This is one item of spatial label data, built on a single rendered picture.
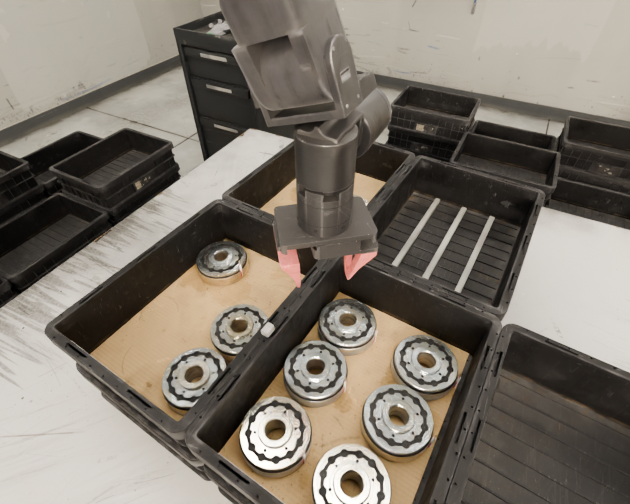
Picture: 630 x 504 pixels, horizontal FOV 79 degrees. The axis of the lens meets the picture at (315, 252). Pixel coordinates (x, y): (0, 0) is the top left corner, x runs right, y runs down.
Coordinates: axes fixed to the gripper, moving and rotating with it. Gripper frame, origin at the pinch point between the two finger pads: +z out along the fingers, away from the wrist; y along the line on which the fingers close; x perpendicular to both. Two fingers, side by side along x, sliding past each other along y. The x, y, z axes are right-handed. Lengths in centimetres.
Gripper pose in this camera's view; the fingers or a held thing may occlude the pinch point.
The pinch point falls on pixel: (322, 275)
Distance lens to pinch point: 47.4
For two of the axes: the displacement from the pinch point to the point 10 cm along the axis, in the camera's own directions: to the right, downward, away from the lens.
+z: 0.0, 7.0, 7.1
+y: -9.8, 1.4, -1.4
